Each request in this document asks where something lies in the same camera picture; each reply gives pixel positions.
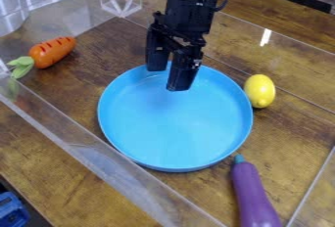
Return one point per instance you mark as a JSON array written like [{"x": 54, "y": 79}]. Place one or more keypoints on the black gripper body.
[{"x": 187, "y": 20}]

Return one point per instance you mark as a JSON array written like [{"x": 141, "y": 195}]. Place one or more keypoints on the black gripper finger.
[
  {"x": 156, "y": 50},
  {"x": 185, "y": 64}
]

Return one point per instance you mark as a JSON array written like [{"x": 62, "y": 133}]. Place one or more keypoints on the orange toy carrot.
[{"x": 43, "y": 55}]

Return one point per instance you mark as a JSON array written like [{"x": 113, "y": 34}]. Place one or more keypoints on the yellow toy lemon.
[{"x": 260, "y": 90}]

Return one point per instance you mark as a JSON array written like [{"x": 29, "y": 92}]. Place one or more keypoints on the blue round plate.
[{"x": 175, "y": 131}]

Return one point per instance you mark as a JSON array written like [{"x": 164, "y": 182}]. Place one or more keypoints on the purple toy eggplant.
[{"x": 258, "y": 213}]

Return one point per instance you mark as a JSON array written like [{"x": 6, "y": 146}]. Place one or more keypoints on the blue plastic box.
[{"x": 14, "y": 213}]

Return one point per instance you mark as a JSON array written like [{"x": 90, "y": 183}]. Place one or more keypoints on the clear acrylic enclosure wall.
[{"x": 169, "y": 208}]

